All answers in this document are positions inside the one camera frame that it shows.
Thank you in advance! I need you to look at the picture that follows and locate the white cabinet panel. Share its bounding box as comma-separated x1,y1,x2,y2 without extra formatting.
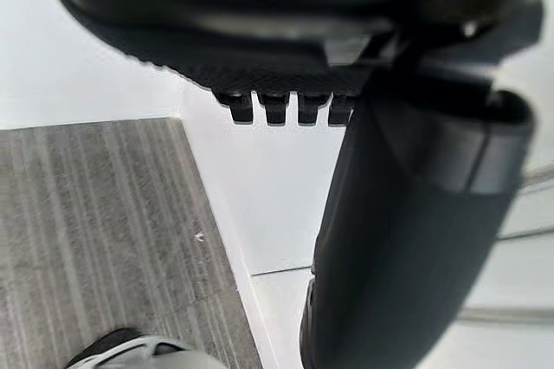
171,76,554,369

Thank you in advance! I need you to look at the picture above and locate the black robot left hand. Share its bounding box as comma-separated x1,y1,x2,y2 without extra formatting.
42,0,554,369

